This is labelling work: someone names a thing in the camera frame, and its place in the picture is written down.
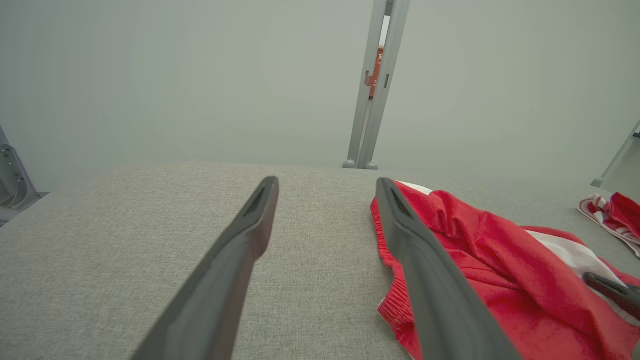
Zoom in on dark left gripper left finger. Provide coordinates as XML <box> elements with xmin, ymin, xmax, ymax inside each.
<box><xmin>131</xmin><ymin>176</ymin><xmax>280</xmax><ymax>360</ymax></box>

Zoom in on grey double partition post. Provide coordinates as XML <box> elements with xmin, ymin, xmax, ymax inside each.
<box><xmin>342</xmin><ymin>0</ymin><xmax>412</xmax><ymax>171</ymax></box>

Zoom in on red white shorts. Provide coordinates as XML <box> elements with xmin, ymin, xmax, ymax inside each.
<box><xmin>370</xmin><ymin>180</ymin><xmax>640</xmax><ymax>360</ymax></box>

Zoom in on red white basketball jersey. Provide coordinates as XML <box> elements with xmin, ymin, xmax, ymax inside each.
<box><xmin>577</xmin><ymin>191</ymin><xmax>640</xmax><ymax>258</ymax></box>

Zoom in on grey slanted partition post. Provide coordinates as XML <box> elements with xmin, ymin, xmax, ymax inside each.
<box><xmin>591</xmin><ymin>120</ymin><xmax>640</xmax><ymax>189</ymax></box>

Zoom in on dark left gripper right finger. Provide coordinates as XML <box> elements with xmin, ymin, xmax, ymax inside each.
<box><xmin>376</xmin><ymin>177</ymin><xmax>521</xmax><ymax>360</ymax></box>

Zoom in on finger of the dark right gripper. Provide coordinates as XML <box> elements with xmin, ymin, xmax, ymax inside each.
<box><xmin>582</xmin><ymin>272</ymin><xmax>640</xmax><ymax>321</ymax></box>

